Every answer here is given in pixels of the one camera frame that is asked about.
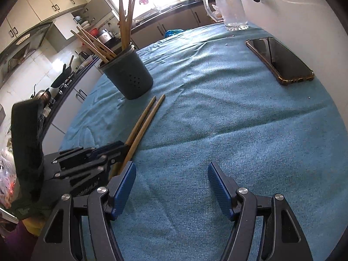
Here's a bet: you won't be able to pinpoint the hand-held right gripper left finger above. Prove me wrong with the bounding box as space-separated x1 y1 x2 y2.
31 161 137 261

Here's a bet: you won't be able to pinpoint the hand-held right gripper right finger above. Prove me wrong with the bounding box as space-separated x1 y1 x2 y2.
207 162 314 261

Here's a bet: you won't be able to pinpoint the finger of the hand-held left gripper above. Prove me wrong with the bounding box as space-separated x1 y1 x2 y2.
54 164 112 194
52 141 129 169

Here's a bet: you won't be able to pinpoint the long wooden chopstick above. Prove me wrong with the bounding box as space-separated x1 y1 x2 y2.
110 96 157 177

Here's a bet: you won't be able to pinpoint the wooden chopstick pair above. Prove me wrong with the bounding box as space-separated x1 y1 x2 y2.
117 94 166 174

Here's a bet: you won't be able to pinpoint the dark green chopstick holder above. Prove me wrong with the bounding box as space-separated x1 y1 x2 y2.
98 43 154 100

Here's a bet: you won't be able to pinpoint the bunch of wooden chopsticks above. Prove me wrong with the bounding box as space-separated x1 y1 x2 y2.
71 0 137 63

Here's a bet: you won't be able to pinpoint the metal kettle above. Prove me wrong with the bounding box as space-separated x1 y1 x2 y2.
30 84 52 104

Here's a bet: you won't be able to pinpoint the plastic bags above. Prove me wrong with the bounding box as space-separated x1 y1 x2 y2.
0 147 22 212

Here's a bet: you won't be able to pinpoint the black wok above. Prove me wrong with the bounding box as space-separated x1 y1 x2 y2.
50 55 75 89

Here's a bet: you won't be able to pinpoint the teal table cloth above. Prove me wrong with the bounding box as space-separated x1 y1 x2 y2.
58 22 344 261

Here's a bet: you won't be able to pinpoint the range hood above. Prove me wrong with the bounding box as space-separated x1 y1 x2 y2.
0 20 56 68

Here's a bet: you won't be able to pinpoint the person's purple clothing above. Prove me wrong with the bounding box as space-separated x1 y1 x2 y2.
0 217 41 261

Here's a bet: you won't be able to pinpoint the metal cooking pot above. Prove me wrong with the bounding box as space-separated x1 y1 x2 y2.
96 28 115 45

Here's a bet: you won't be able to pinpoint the blue plastic bag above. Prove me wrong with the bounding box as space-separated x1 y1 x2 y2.
164 28 184 39

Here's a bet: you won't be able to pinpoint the black smartphone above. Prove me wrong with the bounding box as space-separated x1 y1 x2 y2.
245 37 315 86

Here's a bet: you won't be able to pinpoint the beige wall cabinets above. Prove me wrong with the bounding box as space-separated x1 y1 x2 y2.
0 0 87 41

